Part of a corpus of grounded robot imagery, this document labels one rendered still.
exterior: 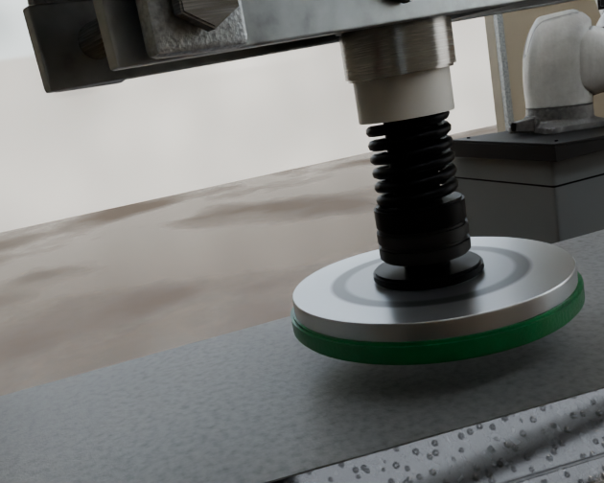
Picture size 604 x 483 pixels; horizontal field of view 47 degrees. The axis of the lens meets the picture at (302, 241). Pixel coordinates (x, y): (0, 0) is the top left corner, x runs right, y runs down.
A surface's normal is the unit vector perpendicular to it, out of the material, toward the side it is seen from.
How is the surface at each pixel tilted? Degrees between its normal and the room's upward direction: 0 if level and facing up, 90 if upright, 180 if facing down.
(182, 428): 0
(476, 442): 45
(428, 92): 90
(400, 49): 90
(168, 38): 90
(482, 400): 0
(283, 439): 0
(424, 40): 90
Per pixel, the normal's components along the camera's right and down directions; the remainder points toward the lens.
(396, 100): -0.25, 0.25
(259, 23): 0.58, 0.07
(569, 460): 0.04, -0.56
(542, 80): -0.74, 0.22
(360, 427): -0.17, -0.96
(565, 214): 0.36, 0.14
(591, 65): 0.05, 0.20
